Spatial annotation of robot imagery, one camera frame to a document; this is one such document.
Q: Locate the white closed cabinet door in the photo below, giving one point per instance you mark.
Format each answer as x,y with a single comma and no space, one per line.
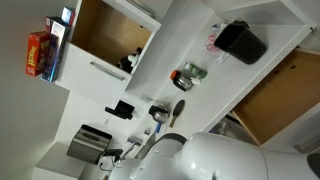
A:
86,76

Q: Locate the small blue object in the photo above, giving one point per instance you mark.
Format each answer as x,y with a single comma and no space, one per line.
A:
158,128

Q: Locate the crumpled white tissue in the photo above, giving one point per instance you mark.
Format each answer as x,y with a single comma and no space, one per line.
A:
195,81

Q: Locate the black landfill waste bin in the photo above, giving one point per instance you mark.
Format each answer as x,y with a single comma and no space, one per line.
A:
241,43

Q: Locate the red board game box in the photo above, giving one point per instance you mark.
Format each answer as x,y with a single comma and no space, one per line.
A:
36,53

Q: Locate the clear holder with pink packets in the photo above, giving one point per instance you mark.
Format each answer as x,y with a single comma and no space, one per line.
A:
212,42

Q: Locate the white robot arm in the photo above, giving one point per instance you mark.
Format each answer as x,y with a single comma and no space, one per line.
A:
216,156

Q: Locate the large steel kettle black lid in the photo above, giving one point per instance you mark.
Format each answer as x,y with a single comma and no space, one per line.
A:
159,114

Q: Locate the green labelled bottle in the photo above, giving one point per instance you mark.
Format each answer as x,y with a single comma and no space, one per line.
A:
197,70

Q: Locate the steel carafe with orange lid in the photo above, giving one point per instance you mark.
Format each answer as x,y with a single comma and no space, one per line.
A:
182,81

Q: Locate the black wall-mounted dispenser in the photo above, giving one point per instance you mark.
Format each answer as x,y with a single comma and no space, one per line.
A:
121,110

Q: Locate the blue purple game box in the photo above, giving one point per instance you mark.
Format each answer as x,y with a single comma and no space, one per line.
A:
55,50

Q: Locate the grey stereo camera on stand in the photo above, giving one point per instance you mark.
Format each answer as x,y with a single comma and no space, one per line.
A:
135,140

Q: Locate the black table tennis paddle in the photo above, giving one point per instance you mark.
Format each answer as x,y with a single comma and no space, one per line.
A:
178,108

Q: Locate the white cabinet drawer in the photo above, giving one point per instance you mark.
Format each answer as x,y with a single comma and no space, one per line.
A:
110,36

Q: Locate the blue and white packet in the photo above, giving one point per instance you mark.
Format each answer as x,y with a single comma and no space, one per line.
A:
219,26

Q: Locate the steel paper towel dispenser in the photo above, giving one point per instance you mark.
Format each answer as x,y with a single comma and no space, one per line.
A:
88,145

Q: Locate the dark red game box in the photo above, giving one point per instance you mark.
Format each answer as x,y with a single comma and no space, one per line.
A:
50,21

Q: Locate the light blue game box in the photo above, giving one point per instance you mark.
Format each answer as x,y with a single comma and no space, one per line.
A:
67,15

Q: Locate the white open cabinet door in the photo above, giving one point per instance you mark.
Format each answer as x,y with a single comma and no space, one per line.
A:
140,16

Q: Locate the black and white plush toy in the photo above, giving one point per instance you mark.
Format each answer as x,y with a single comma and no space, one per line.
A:
128,61

